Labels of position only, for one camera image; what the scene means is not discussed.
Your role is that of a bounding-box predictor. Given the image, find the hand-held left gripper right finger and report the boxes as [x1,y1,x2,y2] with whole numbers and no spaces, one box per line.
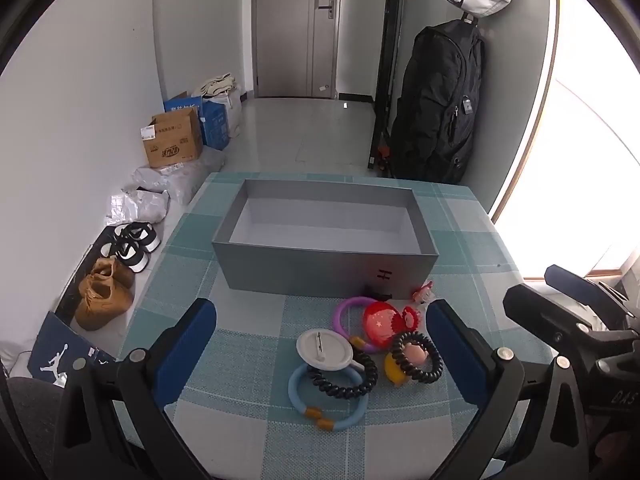
[425,299,591,480]

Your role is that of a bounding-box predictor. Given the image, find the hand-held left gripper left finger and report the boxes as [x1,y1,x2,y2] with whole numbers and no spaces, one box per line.
[52,298,218,480]

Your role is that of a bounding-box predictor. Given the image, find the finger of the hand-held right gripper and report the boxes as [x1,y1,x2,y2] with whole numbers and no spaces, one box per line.
[544,264,628,318]
[502,284,598,358]

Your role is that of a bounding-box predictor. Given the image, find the black spiral hair tie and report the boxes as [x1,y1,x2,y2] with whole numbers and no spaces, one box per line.
[390,331,444,385]
[306,350,378,400]

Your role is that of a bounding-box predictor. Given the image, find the red spiral hair tie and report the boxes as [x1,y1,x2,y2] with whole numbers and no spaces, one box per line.
[392,305,420,336]

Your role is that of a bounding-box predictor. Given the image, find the yellow hair clip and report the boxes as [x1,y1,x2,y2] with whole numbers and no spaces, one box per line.
[383,352,407,387]

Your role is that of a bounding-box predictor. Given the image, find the red round badge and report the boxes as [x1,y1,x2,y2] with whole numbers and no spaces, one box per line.
[362,301,401,350]

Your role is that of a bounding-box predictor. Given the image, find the light blue ring bracelet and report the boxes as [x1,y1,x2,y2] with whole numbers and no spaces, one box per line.
[288,364,367,433]

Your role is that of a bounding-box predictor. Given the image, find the purple ring bracelet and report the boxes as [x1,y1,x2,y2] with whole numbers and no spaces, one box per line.
[333,296,388,353]

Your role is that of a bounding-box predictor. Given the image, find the grey cardboard box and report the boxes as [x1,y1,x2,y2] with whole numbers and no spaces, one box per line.
[211,178,440,300]

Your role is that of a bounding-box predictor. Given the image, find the teal checked tablecloth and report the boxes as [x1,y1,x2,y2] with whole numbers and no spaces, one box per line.
[115,172,566,480]

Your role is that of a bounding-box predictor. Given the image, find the brown shoe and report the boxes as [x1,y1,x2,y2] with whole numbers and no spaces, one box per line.
[75,275,133,331]
[90,257,135,291]

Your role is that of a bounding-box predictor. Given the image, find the black and white sneaker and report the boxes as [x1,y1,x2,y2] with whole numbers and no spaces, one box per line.
[114,222,162,253]
[100,240,151,273]

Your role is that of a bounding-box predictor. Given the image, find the black floor mat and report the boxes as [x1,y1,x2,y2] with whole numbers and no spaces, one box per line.
[52,225,121,331]

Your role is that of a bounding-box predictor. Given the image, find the blue shoe box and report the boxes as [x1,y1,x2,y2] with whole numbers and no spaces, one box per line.
[27,311,117,388]

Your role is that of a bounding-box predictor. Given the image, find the bright window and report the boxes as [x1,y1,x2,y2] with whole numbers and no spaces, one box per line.
[490,0,640,281]

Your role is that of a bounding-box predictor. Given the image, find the silver plastic bag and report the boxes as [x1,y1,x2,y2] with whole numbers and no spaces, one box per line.
[105,190,171,226]

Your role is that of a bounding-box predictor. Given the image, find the white plastic bag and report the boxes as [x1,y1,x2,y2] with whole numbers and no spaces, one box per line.
[131,147,227,206]

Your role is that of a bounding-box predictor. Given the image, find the brown cardboard box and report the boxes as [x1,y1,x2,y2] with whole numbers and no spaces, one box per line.
[141,106,204,168]

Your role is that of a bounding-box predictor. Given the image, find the blue and white carton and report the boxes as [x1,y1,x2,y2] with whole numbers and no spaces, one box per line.
[200,99,231,151]

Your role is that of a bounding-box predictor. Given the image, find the black backpack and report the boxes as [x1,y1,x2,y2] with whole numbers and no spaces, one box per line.
[390,12,486,185]

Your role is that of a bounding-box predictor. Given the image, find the white sack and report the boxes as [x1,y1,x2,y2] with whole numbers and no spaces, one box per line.
[220,90,244,139]

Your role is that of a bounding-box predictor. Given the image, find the blue open carton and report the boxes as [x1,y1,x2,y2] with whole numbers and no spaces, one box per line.
[164,91,203,113]

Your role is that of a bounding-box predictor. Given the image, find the beige cloth bag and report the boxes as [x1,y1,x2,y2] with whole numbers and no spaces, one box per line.
[192,73,242,98]

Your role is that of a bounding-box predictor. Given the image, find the black metal rack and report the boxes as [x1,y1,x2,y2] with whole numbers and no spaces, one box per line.
[367,0,412,176]

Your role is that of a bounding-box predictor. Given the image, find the grey door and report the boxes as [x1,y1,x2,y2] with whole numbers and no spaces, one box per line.
[251,0,343,100]

